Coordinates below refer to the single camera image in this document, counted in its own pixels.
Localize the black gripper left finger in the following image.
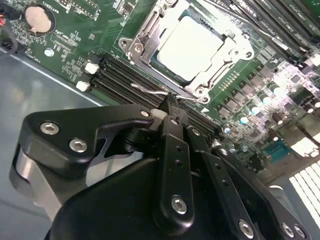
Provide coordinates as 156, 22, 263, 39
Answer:
8, 92, 196, 236

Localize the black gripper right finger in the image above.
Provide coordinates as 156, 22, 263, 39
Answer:
174, 98, 314, 240

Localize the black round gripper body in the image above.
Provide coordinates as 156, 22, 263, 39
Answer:
44, 157, 236, 240

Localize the thin wire locking lever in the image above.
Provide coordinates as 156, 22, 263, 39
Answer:
224, 9, 291, 51
130, 83, 210, 102

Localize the metal socket cover frame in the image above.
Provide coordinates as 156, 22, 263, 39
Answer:
134, 0, 251, 96

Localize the silver square CPU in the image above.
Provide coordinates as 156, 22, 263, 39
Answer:
156, 16, 226, 83

